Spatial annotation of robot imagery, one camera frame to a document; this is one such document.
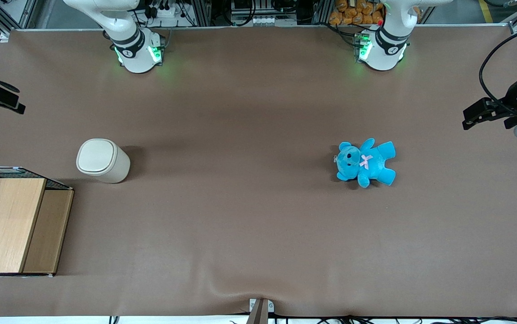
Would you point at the metal table clamp bracket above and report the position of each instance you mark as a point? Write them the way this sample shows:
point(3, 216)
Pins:
point(261, 310)

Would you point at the pile of orange plush toys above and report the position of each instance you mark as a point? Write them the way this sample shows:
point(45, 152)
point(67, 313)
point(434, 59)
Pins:
point(357, 12)

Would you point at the white power strip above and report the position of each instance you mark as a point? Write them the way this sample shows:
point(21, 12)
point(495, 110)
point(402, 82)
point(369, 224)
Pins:
point(163, 11)

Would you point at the beige lidded trash can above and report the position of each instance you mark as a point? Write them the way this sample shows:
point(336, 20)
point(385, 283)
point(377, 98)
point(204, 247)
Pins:
point(105, 162)

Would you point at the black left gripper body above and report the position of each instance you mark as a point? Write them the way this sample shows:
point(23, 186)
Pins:
point(510, 106)

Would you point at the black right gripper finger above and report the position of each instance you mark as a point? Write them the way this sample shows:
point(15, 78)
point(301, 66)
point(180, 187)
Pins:
point(5, 100)

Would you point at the blue teddy bear plush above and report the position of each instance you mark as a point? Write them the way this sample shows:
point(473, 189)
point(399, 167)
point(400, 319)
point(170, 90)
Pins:
point(373, 162)

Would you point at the brown table cloth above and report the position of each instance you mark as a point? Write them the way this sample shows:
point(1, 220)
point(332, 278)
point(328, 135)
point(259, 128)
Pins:
point(249, 216)

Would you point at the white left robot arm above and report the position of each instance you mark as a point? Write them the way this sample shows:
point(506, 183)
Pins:
point(386, 49)

